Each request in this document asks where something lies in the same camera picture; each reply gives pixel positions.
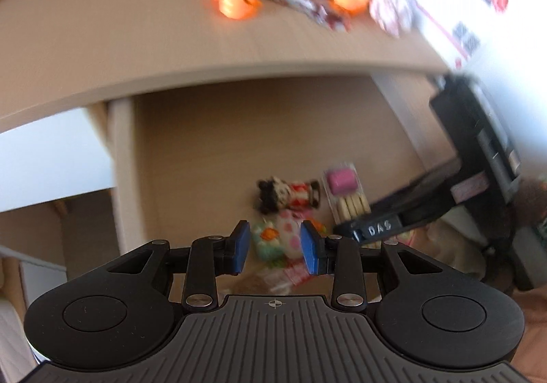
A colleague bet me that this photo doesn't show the pink green squishy toy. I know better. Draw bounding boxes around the pink green squishy toy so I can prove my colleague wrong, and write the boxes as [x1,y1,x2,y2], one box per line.
[251,209,328,262]

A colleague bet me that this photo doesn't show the pink eraser biscuit blister pack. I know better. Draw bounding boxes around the pink eraser biscuit blister pack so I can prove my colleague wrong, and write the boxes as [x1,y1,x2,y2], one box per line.
[323,163,380,249]

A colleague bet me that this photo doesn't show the doll figure keychain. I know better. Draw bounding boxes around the doll figure keychain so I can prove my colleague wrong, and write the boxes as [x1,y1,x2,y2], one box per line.
[257,177,321,215]

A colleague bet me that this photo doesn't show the red white plastic packet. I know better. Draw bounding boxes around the red white plastic packet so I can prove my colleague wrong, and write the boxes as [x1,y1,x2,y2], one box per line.
[269,0,350,31]

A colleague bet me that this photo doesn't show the pink donut yellow toy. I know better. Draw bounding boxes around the pink donut yellow toy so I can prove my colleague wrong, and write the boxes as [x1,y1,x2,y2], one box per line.
[369,0,414,38]

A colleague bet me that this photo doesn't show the white notice sheet QR codes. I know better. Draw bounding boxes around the white notice sheet QR codes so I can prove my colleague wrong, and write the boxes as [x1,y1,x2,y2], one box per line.
[410,0,527,68]

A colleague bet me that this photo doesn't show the white left drawer front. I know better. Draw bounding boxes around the white left drawer front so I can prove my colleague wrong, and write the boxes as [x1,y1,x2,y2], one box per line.
[0,108,115,212]

